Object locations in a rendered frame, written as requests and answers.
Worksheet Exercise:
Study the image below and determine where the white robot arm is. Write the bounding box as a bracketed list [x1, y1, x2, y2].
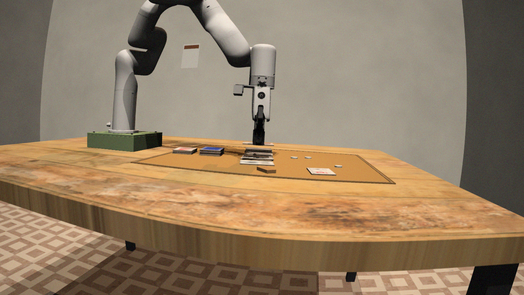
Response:
[106, 0, 276, 133]

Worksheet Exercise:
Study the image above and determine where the brown square mat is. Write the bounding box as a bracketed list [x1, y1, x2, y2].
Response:
[137, 145, 393, 184]

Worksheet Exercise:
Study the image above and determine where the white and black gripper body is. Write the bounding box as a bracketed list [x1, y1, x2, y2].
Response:
[249, 85, 274, 122]

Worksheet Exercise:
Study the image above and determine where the blue card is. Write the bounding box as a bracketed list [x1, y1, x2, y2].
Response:
[200, 147, 224, 152]

